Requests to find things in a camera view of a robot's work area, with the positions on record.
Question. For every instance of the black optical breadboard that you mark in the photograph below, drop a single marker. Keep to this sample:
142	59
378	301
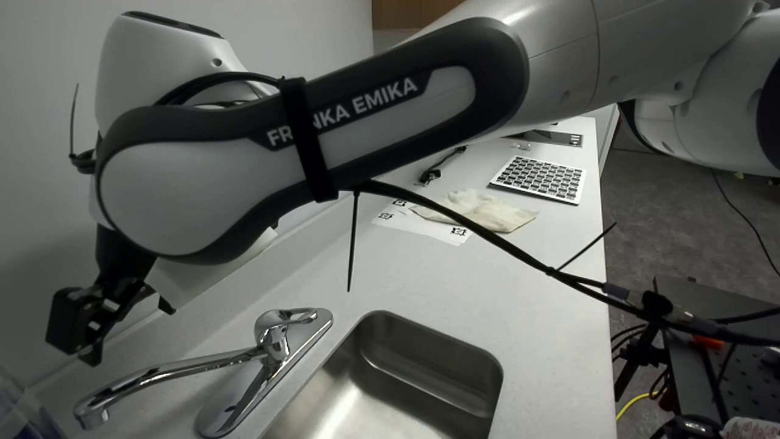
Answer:
738	382

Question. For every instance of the black pen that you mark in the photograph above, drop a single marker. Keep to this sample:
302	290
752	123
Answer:
442	163

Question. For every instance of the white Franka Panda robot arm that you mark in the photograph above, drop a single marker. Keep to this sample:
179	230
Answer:
203	186

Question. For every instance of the black tripod clamp stand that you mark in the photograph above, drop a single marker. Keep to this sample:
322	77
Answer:
648	343

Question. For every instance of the black printed label strip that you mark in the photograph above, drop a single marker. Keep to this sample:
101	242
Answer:
551	137

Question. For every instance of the chrome tap base with lever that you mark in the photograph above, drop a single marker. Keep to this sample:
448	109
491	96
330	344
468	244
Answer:
283	334

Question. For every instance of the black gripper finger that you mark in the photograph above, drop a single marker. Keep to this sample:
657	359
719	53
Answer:
74	320
129	304

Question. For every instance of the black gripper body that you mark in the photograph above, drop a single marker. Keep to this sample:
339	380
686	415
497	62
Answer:
122	257

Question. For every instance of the white paper with printed tags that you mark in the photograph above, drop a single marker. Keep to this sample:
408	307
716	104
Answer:
404	218

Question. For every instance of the black zip tie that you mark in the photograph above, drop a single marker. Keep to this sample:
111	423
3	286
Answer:
351	244
587	248

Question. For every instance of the stainless steel sink basin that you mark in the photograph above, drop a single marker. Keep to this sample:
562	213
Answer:
404	382

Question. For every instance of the crumpled white cloth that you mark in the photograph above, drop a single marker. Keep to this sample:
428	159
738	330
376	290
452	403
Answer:
488	213

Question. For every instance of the black white calibration grid board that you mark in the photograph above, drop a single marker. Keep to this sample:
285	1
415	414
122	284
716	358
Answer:
536	180

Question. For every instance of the chrome tap spout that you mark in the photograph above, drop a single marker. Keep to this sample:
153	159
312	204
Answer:
172	376

